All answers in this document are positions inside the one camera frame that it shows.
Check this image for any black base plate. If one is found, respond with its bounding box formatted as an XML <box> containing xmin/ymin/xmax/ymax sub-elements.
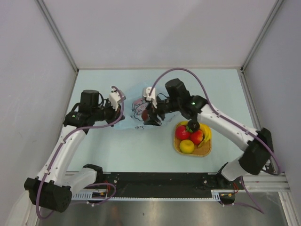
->
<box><xmin>77</xmin><ymin>171</ymin><xmax>245</xmax><ymax>198</ymax></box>

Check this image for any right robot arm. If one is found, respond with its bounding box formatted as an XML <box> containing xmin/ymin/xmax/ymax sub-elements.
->
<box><xmin>143</xmin><ymin>79</ymin><xmax>273</xmax><ymax>189</ymax></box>

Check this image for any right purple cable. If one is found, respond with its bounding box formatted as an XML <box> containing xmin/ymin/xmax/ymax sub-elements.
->
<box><xmin>149</xmin><ymin>67</ymin><xmax>283</xmax><ymax>214</ymax></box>

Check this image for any dark red fake fruit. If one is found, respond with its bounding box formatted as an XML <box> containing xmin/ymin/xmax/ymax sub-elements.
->
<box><xmin>186</xmin><ymin>120</ymin><xmax>200</xmax><ymax>133</ymax></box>

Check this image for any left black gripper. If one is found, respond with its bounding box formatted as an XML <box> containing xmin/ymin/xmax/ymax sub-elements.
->
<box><xmin>92</xmin><ymin>98</ymin><xmax>125</xmax><ymax>127</ymax></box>

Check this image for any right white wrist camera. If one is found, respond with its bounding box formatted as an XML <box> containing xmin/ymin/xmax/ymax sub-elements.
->
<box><xmin>142</xmin><ymin>87</ymin><xmax>157</xmax><ymax>108</ymax></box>

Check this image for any woven bamboo tray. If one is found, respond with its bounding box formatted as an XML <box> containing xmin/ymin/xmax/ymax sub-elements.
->
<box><xmin>174</xmin><ymin>121</ymin><xmax>211</xmax><ymax>157</ymax></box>

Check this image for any pink fake peach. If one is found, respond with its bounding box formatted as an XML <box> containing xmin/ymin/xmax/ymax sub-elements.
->
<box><xmin>190</xmin><ymin>130</ymin><xmax>203</xmax><ymax>145</ymax></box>

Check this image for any aluminium frame rail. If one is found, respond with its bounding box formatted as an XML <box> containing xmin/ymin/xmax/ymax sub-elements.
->
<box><xmin>34</xmin><ymin>171</ymin><xmax>292</xmax><ymax>192</ymax></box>

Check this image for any yellow fake banana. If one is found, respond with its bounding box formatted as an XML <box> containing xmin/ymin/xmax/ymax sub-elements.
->
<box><xmin>180</xmin><ymin>121</ymin><xmax>212</xmax><ymax>148</ymax></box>

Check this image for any yellow green fake apple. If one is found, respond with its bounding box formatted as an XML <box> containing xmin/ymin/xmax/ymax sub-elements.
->
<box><xmin>179</xmin><ymin>139</ymin><xmax>195</xmax><ymax>154</ymax></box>

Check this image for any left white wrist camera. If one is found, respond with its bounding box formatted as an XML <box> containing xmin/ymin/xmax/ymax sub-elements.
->
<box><xmin>109</xmin><ymin>86</ymin><xmax>126</xmax><ymax>111</ymax></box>

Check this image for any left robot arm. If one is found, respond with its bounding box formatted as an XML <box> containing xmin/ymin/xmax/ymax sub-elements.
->
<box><xmin>24</xmin><ymin>86</ymin><xmax>126</xmax><ymax>219</ymax></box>

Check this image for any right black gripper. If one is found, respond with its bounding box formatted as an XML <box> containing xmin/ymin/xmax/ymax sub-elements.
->
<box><xmin>143</xmin><ymin>95</ymin><xmax>181</xmax><ymax>127</ymax></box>

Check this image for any white slotted cable duct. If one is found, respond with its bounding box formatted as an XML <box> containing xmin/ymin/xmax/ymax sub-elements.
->
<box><xmin>71</xmin><ymin>189</ymin><xmax>221</xmax><ymax>202</ymax></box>

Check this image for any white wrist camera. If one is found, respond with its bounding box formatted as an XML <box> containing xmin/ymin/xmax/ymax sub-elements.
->
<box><xmin>109</xmin><ymin>86</ymin><xmax>126</xmax><ymax>111</ymax></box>
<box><xmin>142</xmin><ymin>87</ymin><xmax>157</xmax><ymax>108</ymax></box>

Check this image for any light blue plastic bag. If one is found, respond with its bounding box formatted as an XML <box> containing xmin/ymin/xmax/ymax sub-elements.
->
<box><xmin>112</xmin><ymin>81</ymin><xmax>178</xmax><ymax>130</ymax></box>

